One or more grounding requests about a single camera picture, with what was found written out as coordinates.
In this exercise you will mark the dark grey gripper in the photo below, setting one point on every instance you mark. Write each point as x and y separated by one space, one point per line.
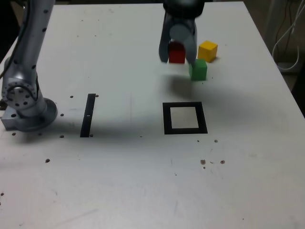
181 20

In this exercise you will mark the red cube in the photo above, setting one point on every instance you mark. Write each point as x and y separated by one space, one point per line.
176 56

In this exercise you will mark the yellow cube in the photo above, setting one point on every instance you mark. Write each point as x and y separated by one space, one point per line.
207 52

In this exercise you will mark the green cube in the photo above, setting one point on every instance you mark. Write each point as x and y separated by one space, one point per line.
199 71

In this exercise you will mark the black tape square outline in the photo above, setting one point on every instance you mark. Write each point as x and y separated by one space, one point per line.
166 119

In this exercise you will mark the black tape strip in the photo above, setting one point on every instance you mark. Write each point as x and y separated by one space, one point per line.
87 119

